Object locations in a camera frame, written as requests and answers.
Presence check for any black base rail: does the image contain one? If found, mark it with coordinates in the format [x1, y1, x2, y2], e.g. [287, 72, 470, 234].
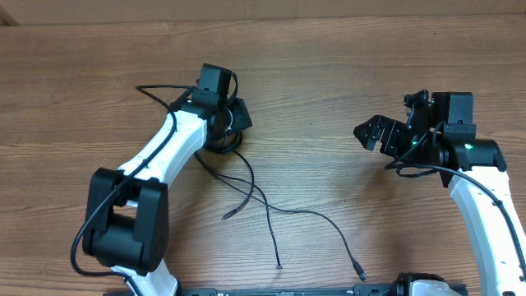
[102, 273, 469, 296]

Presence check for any black USB cable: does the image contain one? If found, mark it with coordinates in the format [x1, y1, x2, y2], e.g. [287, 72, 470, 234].
[192, 135, 367, 283]

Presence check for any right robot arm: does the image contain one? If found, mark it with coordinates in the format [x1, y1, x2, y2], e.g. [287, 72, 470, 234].
[353, 90, 525, 295]

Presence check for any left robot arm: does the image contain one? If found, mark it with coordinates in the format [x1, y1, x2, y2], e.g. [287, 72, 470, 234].
[70, 64, 252, 295]

